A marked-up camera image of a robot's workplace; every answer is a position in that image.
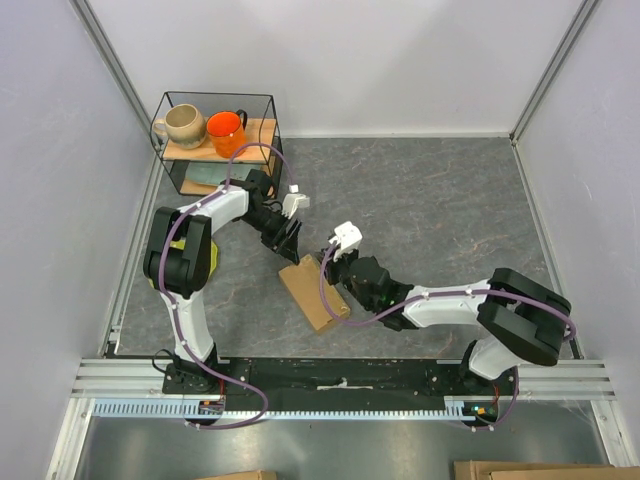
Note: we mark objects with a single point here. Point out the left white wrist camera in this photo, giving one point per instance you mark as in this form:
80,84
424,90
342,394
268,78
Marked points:
293,201

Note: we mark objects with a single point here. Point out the black wire wooden shelf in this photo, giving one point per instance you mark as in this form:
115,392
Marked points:
262,135

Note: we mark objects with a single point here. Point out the light green tray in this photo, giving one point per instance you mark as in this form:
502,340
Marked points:
215,173

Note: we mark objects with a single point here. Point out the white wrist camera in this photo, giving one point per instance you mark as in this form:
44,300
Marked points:
293,201
346,239

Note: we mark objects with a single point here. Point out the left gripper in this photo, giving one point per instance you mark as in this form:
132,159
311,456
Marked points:
283,243

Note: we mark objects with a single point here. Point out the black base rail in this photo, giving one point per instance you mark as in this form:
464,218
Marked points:
362,385

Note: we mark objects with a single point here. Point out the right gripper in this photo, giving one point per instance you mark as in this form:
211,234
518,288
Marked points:
331,265

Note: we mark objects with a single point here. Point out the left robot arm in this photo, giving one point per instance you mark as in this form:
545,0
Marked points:
179,256

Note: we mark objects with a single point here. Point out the orange mug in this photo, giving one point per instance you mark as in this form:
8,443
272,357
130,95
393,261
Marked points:
226,130

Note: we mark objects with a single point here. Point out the brown cardboard express box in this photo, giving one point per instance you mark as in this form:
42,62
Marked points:
303,283

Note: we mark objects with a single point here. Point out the cardboard piece bottom centre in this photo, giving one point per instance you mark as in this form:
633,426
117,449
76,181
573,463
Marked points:
246,475

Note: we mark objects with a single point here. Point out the beige ceramic mug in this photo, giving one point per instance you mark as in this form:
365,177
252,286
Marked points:
184,125

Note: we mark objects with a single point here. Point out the yellow-green dotted plate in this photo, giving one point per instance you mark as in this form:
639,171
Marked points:
180,245

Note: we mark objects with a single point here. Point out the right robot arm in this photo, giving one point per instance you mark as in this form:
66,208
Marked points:
524,322

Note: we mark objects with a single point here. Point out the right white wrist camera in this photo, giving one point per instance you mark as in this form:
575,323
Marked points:
346,239

